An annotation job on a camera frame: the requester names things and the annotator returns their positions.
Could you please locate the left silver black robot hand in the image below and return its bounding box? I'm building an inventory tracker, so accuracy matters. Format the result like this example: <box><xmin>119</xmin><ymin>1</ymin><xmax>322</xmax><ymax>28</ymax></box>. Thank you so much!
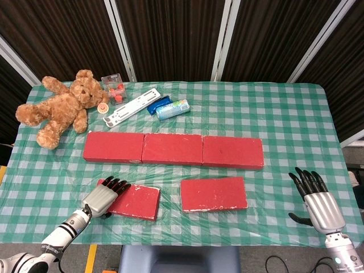
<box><xmin>81</xmin><ymin>176</ymin><xmax>133</xmax><ymax>220</ymax></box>

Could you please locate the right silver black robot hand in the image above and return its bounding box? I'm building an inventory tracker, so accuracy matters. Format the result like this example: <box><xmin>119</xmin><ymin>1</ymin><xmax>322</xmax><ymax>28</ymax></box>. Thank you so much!
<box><xmin>288</xmin><ymin>167</ymin><xmax>346</xmax><ymax>234</ymax></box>

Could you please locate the red brick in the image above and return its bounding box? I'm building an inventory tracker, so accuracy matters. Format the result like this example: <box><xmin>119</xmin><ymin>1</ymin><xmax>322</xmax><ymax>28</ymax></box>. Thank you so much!
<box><xmin>97</xmin><ymin>178</ymin><xmax>162</xmax><ymax>222</ymax></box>
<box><xmin>82</xmin><ymin>131</ymin><xmax>145</xmax><ymax>164</ymax></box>
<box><xmin>141</xmin><ymin>133</ymin><xmax>204</xmax><ymax>166</ymax></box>
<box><xmin>201</xmin><ymin>135</ymin><xmax>265</xmax><ymax>171</ymax></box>
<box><xmin>180</xmin><ymin>176</ymin><xmax>249</xmax><ymax>213</ymax></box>

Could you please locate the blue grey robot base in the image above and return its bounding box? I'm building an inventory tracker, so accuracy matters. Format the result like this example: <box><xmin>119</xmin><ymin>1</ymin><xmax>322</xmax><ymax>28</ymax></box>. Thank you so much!
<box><xmin>118</xmin><ymin>245</ymin><xmax>242</xmax><ymax>273</ymax></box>

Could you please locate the brown teddy bear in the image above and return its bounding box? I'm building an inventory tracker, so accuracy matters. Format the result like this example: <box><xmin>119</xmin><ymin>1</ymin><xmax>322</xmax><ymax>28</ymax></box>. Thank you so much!
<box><xmin>15</xmin><ymin>69</ymin><xmax>110</xmax><ymax>150</ymax></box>

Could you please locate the white slotted plastic stand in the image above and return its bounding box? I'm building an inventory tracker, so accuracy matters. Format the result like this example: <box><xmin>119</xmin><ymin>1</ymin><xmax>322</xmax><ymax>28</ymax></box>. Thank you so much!
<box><xmin>102</xmin><ymin>88</ymin><xmax>162</xmax><ymax>128</ymax></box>

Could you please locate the green white checked tablecloth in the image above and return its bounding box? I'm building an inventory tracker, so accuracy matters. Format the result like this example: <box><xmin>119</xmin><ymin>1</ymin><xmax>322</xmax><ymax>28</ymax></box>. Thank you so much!
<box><xmin>0</xmin><ymin>81</ymin><xmax>361</xmax><ymax>248</ymax></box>

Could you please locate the blue snack packet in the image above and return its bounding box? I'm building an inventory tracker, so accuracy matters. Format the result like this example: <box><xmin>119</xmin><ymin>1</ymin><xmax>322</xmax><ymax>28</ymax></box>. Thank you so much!
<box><xmin>146</xmin><ymin>95</ymin><xmax>173</xmax><ymax>115</ymax></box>

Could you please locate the clear box with red caps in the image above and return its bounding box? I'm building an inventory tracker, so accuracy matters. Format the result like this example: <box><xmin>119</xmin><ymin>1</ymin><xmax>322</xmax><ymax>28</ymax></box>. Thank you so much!
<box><xmin>101</xmin><ymin>73</ymin><xmax>127</xmax><ymax>105</ymax></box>

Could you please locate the light blue cylindrical pack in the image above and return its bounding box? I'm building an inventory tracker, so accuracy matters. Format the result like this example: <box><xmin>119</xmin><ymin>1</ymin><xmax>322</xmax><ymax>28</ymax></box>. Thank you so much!
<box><xmin>155</xmin><ymin>99</ymin><xmax>191</xmax><ymax>121</ymax></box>

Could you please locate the white partition frame post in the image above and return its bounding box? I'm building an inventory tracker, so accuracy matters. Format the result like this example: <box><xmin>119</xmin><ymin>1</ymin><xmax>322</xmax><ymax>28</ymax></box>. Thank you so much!
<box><xmin>340</xmin><ymin>129</ymin><xmax>364</xmax><ymax>148</ymax></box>
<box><xmin>286</xmin><ymin>0</ymin><xmax>358</xmax><ymax>84</ymax></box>
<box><xmin>104</xmin><ymin>0</ymin><xmax>138</xmax><ymax>82</ymax></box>
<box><xmin>212</xmin><ymin>0</ymin><xmax>242</xmax><ymax>82</ymax></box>
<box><xmin>0</xmin><ymin>35</ymin><xmax>42</xmax><ymax>88</ymax></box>

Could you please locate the black floor cable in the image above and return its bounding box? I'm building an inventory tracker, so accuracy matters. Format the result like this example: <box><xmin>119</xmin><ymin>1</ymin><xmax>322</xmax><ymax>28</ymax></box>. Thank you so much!
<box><xmin>266</xmin><ymin>255</ymin><xmax>342</xmax><ymax>273</ymax></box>

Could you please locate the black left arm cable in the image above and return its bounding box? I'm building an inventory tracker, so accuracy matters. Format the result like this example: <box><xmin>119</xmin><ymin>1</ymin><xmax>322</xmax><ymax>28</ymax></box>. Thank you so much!
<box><xmin>57</xmin><ymin>205</ymin><xmax>92</xmax><ymax>273</ymax></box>

